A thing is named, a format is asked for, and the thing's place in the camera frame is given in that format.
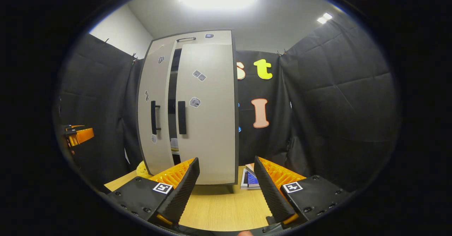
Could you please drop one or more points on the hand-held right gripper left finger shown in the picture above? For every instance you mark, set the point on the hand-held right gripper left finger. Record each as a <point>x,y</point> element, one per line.
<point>183,193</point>

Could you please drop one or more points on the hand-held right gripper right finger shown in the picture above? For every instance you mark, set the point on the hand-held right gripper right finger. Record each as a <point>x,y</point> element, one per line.
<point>270,193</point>

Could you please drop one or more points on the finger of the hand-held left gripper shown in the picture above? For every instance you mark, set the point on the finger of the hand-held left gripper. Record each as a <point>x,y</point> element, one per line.
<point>72,127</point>
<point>83,136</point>

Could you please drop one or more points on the white canvas shoe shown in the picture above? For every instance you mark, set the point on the white canvas shoe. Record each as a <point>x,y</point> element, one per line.
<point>174,145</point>

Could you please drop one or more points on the grey cabinet door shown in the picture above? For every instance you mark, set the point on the grey cabinet door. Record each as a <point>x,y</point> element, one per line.
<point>212,133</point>
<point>159,80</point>

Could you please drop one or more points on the grey shoe cabinet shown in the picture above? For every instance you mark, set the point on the grey shoe cabinet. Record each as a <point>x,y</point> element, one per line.
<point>173,84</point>

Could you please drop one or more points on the grey cabinet drawer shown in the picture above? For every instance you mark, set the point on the grey cabinet drawer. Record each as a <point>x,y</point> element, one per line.
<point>219,38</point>

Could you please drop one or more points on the blue book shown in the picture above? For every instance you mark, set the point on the blue book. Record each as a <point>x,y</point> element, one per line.
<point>252,179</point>

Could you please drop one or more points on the white book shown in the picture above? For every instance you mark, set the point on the white book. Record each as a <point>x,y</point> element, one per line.
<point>243,181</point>

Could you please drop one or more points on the yellow soft object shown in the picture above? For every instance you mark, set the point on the yellow soft object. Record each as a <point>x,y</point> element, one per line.
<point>143,170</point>

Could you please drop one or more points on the small ceiling light panel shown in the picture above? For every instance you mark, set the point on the small ceiling light panel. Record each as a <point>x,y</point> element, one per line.
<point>325,18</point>

